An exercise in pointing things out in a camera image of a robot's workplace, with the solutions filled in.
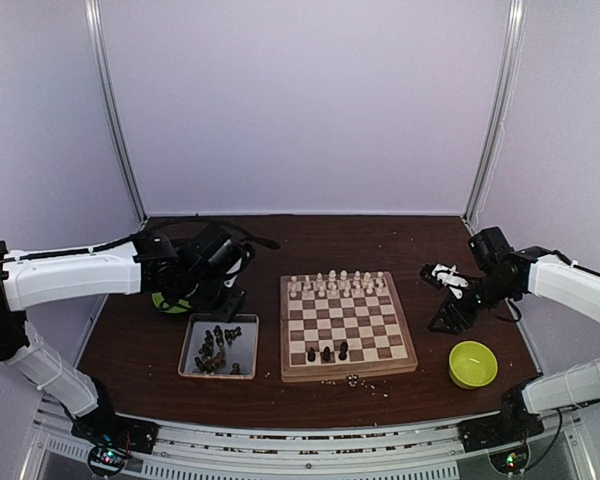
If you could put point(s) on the left aluminium post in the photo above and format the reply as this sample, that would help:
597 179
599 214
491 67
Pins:
96 33

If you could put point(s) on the aluminium front rail frame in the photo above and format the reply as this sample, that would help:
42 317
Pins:
425 450

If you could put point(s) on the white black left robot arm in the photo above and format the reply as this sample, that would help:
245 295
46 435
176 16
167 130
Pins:
193 274

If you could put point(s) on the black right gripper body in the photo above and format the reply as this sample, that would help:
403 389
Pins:
489 296

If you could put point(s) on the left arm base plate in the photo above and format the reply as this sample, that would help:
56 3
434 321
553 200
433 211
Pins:
122 434

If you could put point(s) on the green plate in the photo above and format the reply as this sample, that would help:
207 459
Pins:
176 308

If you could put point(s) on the wooden chess board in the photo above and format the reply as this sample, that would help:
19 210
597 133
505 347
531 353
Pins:
361 308

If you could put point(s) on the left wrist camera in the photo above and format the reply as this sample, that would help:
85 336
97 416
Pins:
240 257

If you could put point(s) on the green bowl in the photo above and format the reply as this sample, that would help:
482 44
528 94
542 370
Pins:
472 365

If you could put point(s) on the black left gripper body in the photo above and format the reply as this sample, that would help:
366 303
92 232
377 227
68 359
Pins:
202 294

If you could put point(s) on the dark chess piece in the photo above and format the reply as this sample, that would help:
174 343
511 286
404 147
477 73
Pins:
343 351
326 355
311 355

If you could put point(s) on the metal tray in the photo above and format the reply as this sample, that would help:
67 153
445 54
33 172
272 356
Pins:
241 356

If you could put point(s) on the pile of dark chess pieces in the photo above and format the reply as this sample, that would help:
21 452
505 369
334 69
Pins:
212 354

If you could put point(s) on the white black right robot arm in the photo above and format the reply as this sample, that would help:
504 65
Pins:
509 275

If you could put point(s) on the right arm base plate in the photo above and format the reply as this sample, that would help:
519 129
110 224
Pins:
498 429

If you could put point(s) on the right aluminium post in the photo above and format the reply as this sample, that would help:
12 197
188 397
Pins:
495 132

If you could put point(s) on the white chess rook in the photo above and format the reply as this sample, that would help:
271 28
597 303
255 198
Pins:
293 285

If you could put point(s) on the aluminium post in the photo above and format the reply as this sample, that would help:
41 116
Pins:
495 132
96 33

